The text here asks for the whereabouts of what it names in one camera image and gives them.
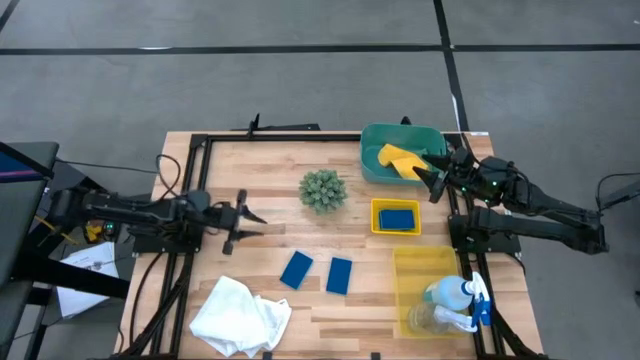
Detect spray bottle with blue liquid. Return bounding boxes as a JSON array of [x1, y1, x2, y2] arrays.
[[423, 271, 493, 329]]

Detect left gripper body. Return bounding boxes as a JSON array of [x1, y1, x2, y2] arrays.
[[214, 188, 249, 256]]

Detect black floor cable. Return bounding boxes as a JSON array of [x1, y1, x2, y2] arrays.
[[54, 158, 157, 176], [595, 172, 640, 211]]

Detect white paper sheets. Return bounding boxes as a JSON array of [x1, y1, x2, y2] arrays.
[[56, 241, 121, 319]]

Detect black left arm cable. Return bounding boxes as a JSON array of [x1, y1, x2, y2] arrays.
[[155, 153, 182, 201]]

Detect small yellow slotted basket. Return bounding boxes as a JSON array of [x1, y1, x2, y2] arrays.
[[370, 197, 423, 236]]

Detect yellow strap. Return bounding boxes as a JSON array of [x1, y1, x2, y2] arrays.
[[33, 214, 79, 246]]

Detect artificial green potted plant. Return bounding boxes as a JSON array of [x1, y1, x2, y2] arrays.
[[298, 168, 349, 214]]

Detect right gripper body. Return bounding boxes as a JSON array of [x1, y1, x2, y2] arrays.
[[428, 146, 477, 204]]

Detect yellow black device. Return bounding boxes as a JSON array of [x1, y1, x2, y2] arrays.
[[82, 214, 121, 245]]

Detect clear plastic cup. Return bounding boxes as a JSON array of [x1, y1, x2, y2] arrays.
[[407, 301, 449, 335]]

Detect yellow cloth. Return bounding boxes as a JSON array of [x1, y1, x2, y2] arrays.
[[377, 143, 431, 181]]

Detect black mount bracket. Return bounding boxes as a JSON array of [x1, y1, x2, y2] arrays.
[[245, 113, 321, 133]]

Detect teal plastic bin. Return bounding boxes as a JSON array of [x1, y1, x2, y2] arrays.
[[359, 123, 449, 187]]

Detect white cloth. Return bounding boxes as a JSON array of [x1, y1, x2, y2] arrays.
[[188, 274, 293, 359]]

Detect black aluminium table frame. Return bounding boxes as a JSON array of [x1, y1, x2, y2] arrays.
[[117, 130, 549, 360]]

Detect black workbench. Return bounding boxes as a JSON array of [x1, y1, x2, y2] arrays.
[[0, 141, 132, 360]]

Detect translucent yellow plastic bin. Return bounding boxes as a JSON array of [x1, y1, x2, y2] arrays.
[[392, 244, 474, 339]]

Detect blue rectangular sponge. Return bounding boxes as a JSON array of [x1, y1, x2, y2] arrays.
[[278, 249, 314, 290], [325, 256, 353, 296], [378, 208, 417, 232]]

